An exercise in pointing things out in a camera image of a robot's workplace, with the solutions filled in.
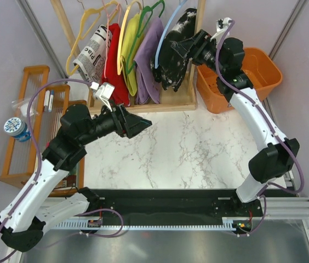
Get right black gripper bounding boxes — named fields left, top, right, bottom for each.
left=171, top=29, right=226, bottom=76

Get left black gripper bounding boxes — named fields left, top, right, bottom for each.
left=78, top=99, right=152, bottom=146

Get black white-stained trousers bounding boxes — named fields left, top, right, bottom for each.
left=150, top=8, right=197, bottom=92

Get light blue hanger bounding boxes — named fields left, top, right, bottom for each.
left=154, top=0, right=187, bottom=69

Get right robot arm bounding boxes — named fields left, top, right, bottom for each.
left=170, top=30, right=304, bottom=216

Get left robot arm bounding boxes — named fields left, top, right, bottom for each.
left=0, top=104, right=152, bottom=252

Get pink hanger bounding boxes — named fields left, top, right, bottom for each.
left=102, top=1, right=121, bottom=78

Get purple garment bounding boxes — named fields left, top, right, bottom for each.
left=134, top=17, right=164, bottom=104

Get wooden clothes rack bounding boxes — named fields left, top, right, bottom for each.
left=50, top=0, right=206, bottom=114

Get yellow-green garment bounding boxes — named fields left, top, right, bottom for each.
left=120, top=14, right=144, bottom=96

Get red garment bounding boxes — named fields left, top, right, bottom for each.
left=102, top=23, right=130, bottom=106

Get newspaper print garment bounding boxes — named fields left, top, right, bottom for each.
left=73, top=25, right=112, bottom=84

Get orange plastic basket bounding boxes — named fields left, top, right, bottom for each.
left=196, top=47, right=283, bottom=114

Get white marker pens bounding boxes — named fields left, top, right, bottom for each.
left=44, top=90, right=54, bottom=112

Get orange wooden shelf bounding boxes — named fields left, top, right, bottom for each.
left=0, top=65, right=87, bottom=197

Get clear plastic bag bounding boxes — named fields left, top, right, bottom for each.
left=11, top=98, right=39, bottom=118

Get blue white round tin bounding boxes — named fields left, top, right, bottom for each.
left=3, top=117, right=31, bottom=142

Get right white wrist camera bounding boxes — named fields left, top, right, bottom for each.
left=210, top=17, right=234, bottom=43

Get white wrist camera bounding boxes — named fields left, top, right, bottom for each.
left=90, top=82, right=115, bottom=112
left=210, top=17, right=234, bottom=43

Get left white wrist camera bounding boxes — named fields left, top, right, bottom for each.
left=90, top=82, right=115, bottom=112

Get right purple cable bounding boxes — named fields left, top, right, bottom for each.
left=214, top=20, right=305, bottom=238

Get purple cable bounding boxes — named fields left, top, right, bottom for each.
left=0, top=78, right=92, bottom=262
left=214, top=20, right=305, bottom=238

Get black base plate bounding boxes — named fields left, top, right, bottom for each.
left=91, top=189, right=262, bottom=226

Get white cable duct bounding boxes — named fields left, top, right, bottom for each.
left=51, top=217, right=236, bottom=231

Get aluminium frame rail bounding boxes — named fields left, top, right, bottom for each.
left=266, top=197, right=309, bottom=220

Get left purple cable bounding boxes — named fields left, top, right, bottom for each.
left=0, top=78, right=92, bottom=262

